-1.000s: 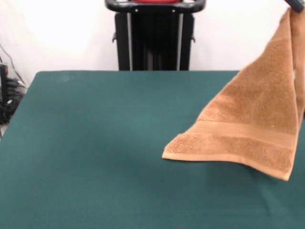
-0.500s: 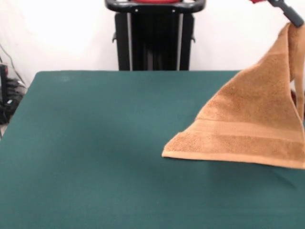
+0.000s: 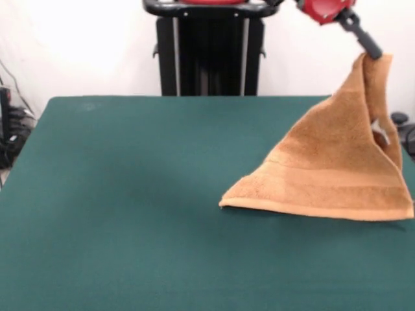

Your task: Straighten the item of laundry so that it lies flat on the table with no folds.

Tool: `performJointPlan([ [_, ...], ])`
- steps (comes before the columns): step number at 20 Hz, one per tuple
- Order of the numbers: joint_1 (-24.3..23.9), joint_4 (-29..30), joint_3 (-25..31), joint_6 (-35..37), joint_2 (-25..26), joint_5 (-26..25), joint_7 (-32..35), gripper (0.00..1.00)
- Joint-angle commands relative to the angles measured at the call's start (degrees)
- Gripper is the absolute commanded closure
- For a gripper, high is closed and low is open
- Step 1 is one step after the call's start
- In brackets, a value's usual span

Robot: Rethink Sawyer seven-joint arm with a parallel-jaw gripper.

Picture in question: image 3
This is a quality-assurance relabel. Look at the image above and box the grey wall cable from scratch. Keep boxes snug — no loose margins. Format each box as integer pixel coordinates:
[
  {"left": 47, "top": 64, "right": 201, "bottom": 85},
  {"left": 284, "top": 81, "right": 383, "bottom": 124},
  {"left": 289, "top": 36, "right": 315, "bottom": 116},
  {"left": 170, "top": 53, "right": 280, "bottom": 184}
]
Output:
[{"left": 0, "top": 60, "right": 36, "bottom": 117}]

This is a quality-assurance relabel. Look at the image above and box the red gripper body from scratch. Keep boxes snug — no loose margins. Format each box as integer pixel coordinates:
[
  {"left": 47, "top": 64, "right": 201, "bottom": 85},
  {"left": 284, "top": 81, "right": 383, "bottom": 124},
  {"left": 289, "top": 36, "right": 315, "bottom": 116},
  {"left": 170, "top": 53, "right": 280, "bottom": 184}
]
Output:
[{"left": 296, "top": 0, "right": 357, "bottom": 26}]

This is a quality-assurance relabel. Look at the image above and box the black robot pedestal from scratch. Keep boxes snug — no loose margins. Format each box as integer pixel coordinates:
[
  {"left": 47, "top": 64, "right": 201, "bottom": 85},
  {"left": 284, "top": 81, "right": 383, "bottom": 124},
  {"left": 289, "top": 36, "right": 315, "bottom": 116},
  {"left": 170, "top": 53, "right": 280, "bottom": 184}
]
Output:
[{"left": 142, "top": 0, "right": 283, "bottom": 97}]

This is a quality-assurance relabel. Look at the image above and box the black equipment box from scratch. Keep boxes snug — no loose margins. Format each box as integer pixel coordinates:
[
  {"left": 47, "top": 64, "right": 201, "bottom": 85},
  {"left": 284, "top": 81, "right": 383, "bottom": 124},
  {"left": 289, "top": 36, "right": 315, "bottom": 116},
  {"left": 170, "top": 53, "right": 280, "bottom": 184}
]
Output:
[{"left": 0, "top": 86, "right": 13, "bottom": 143}]

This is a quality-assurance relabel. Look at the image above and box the orange terry towel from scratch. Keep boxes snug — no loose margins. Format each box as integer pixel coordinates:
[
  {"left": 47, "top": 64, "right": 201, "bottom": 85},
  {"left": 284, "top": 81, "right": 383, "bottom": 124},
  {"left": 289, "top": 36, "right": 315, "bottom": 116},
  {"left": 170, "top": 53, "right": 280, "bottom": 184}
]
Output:
[{"left": 219, "top": 53, "right": 415, "bottom": 223}]

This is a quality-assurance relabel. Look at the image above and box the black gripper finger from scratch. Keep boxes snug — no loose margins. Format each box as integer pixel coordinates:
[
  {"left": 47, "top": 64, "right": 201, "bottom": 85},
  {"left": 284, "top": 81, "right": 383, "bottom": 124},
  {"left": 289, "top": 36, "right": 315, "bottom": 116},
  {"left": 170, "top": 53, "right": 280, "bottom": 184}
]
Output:
[{"left": 337, "top": 8, "right": 385, "bottom": 62}]

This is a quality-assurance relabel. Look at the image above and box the dark green table cloth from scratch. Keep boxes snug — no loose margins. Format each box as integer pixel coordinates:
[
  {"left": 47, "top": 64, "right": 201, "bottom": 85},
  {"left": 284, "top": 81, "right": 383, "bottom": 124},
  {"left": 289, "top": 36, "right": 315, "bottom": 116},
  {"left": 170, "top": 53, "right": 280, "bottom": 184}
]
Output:
[{"left": 0, "top": 95, "right": 415, "bottom": 311}]

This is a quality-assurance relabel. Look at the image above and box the black cable bundle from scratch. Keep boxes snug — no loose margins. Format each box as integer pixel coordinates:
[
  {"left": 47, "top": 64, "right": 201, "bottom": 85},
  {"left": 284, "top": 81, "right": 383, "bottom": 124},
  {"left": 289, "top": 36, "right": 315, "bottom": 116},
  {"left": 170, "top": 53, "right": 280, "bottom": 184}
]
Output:
[{"left": 0, "top": 106, "right": 37, "bottom": 170}]

